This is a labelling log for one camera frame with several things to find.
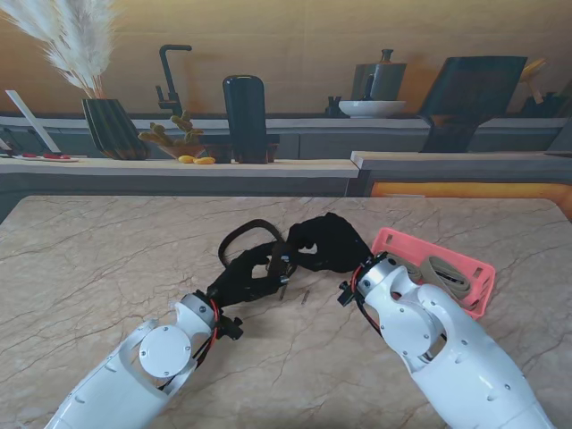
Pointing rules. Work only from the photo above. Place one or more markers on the pink plastic storage basket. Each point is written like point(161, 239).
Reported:
point(420, 246)

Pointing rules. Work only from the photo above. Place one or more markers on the white pampas grass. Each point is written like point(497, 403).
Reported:
point(85, 49)

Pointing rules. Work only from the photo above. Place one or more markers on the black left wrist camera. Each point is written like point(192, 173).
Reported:
point(232, 328)

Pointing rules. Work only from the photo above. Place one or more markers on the dark utensil holder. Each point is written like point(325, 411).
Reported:
point(549, 106)

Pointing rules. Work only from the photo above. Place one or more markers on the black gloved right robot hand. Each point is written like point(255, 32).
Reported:
point(339, 246)

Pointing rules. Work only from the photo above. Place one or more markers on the white speckled bowl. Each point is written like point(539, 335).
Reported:
point(371, 108)

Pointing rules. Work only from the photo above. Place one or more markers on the black kitchen faucet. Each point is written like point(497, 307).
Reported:
point(171, 85)

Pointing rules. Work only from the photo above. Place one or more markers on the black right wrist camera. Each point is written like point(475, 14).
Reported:
point(346, 295)

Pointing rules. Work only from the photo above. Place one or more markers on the plate with red chillies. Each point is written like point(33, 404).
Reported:
point(53, 157)

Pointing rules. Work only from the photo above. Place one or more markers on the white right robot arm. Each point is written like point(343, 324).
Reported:
point(447, 357)

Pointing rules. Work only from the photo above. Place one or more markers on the small black ornament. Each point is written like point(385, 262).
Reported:
point(333, 109)

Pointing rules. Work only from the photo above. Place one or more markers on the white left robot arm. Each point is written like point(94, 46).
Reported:
point(116, 380)

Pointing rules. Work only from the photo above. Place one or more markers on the dark ribbed vase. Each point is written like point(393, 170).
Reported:
point(111, 129)

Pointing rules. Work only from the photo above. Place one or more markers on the beige woven belt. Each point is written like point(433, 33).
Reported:
point(447, 279)
point(404, 268)

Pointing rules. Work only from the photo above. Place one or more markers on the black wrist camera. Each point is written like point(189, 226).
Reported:
point(232, 328)
point(346, 295)

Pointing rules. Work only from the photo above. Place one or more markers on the yellow lemon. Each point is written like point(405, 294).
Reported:
point(185, 158)
point(204, 161)

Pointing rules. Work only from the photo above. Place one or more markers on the tall black appliance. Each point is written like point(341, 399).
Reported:
point(244, 111)

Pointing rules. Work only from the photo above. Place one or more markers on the white slanted board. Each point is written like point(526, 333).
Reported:
point(31, 118)

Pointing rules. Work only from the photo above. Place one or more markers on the yellow wooden utensil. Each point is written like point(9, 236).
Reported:
point(532, 71)

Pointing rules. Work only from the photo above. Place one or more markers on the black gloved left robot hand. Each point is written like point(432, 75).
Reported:
point(237, 281)

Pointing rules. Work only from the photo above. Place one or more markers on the dark woven belt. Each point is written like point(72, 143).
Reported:
point(279, 261)

